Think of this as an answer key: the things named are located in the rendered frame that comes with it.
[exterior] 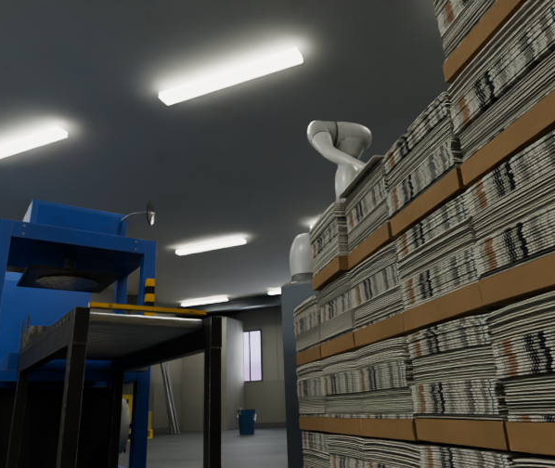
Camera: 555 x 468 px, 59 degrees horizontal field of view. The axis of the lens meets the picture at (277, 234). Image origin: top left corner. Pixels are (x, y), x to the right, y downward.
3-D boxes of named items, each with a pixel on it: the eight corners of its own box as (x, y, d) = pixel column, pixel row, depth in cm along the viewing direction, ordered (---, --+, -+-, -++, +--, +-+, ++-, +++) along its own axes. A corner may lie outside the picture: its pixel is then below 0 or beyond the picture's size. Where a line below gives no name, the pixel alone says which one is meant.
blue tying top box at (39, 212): (125, 241, 334) (127, 214, 341) (28, 227, 303) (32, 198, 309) (107, 259, 370) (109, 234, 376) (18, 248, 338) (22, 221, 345)
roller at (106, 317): (202, 334, 197) (206, 325, 195) (79, 329, 172) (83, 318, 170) (199, 326, 201) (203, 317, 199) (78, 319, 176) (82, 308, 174)
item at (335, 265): (354, 291, 177) (353, 279, 179) (388, 270, 151) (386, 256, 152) (312, 291, 174) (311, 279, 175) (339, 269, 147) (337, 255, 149)
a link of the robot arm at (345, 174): (341, 194, 190) (373, 196, 193) (338, 159, 196) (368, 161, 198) (332, 205, 200) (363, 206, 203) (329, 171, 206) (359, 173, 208)
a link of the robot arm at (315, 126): (313, 126, 233) (340, 128, 236) (305, 113, 248) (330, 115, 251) (308, 152, 240) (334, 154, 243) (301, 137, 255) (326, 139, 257)
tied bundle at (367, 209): (461, 274, 156) (450, 206, 163) (524, 244, 129) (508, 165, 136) (348, 271, 147) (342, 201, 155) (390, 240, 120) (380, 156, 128)
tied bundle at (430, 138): (523, 245, 129) (507, 166, 137) (621, 202, 102) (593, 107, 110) (391, 240, 120) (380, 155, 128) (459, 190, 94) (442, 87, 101)
